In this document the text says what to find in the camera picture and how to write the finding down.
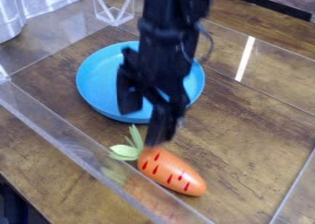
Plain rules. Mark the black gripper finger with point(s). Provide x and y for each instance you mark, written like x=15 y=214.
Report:
x=163 y=125
x=130 y=98

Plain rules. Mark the blue round tray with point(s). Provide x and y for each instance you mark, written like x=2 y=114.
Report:
x=97 y=84

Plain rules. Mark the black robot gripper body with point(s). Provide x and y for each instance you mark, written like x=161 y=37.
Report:
x=163 y=62

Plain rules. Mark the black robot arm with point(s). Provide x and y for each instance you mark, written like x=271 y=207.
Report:
x=177 y=12

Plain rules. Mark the orange toy carrot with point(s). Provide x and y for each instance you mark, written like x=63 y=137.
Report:
x=159 y=165

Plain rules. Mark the clear acrylic enclosure wall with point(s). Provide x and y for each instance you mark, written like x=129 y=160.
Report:
x=247 y=135

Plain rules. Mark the white patterned curtain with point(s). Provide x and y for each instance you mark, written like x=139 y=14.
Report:
x=16 y=11

